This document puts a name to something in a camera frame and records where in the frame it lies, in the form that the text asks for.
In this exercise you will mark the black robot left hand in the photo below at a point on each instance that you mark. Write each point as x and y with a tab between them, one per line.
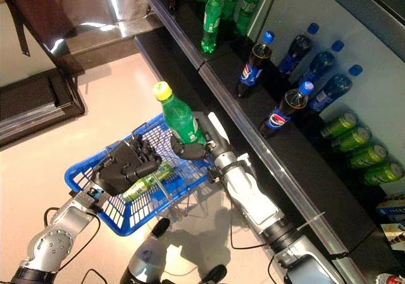
123	167

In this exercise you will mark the blue plastic shopping basket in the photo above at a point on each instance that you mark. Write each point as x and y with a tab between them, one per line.
139	222

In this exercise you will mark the green sprite bottle yellow cap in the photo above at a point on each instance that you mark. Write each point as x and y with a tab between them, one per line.
139	187
182	119
211	24

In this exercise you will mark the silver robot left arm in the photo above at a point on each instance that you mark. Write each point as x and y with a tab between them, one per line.
53	236

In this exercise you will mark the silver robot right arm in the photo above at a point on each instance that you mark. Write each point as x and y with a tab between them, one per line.
250	192

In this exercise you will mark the black robot left foot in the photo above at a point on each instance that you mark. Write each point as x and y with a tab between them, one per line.
161	227

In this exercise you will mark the black robot foot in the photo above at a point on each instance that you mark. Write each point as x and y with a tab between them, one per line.
161	227
215	274

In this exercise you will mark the silver robot left leg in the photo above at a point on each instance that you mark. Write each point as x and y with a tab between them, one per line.
145	262

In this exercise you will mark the dark glass display counter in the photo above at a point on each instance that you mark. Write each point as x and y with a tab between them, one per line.
31	100

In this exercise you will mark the black robot right foot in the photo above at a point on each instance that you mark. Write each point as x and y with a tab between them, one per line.
215	274

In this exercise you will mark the black store shelf unit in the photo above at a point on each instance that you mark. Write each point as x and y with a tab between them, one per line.
300	176

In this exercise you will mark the brown reflective stand panel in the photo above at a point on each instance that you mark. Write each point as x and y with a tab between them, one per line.
47	5

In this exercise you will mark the tall blue oreo box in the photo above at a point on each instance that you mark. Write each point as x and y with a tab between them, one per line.
392	211

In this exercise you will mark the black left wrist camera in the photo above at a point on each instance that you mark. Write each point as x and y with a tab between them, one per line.
91	198

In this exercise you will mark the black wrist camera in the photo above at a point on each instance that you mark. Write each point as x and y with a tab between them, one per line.
213	175
91	198

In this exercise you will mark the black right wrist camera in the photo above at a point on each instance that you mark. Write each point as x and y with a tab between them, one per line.
213	175

